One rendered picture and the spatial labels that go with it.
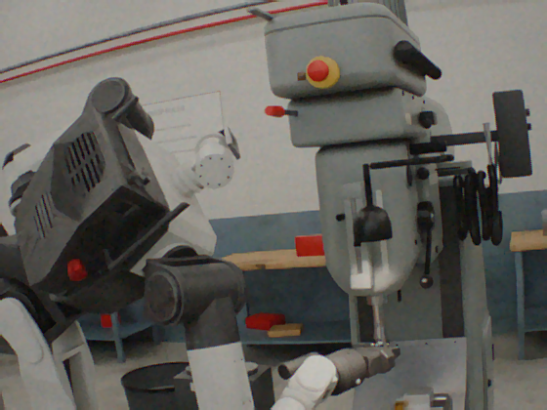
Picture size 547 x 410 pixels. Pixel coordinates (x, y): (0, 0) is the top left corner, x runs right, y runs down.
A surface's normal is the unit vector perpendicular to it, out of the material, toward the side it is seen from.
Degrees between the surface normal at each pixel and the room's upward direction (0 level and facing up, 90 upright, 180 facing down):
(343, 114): 90
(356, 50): 90
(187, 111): 90
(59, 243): 75
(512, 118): 90
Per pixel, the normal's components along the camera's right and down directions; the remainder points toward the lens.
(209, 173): 0.13, 0.46
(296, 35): -0.36, 0.09
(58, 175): -0.67, -0.15
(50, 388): -0.21, 0.49
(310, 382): 0.32, -0.83
